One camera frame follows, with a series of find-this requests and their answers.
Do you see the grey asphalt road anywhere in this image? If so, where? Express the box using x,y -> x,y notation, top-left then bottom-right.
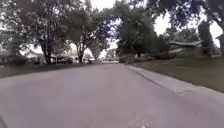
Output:
0,63 -> 224,128

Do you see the tall dense green tree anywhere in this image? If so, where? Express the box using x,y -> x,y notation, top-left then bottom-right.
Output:
111,1 -> 161,60

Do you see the slender leafy tree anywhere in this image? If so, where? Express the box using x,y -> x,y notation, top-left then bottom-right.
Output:
63,3 -> 113,64

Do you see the pale concrete kerb strip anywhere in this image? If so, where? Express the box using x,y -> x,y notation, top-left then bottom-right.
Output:
126,64 -> 224,107

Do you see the low house behind trees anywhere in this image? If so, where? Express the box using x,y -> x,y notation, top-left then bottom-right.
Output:
23,49 -> 78,65

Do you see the low grey-roofed house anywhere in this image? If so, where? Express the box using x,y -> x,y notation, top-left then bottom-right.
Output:
168,39 -> 205,54

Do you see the large dark-trunked tree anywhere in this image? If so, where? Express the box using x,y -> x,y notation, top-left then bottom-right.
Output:
0,0 -> 81,66

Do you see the green grass lawn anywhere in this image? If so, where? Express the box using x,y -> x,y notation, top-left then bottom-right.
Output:
131,55 -> 224,94

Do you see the dark grass verge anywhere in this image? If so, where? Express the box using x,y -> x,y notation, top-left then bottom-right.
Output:
0,62 -> 101,80

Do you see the dark narrow conifer tree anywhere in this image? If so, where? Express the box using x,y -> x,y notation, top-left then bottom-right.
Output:
197,20 -> 214,57

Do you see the dark low bush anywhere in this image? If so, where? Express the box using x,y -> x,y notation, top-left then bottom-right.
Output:
0,53 -> 28,67

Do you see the overhanging big tree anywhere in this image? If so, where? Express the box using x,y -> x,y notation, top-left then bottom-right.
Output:
146,0 -> 224,57

